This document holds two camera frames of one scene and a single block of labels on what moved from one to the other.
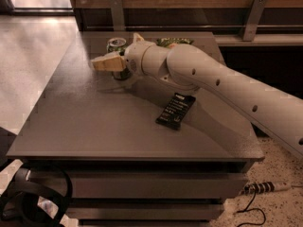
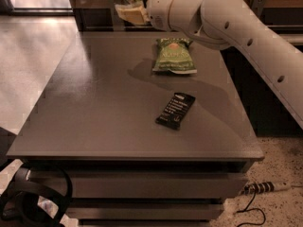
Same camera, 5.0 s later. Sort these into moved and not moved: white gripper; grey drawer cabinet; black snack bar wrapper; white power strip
Moved: white gripper
Not moved: white power strip; black snack bar wrapper; grey drawer cabinet
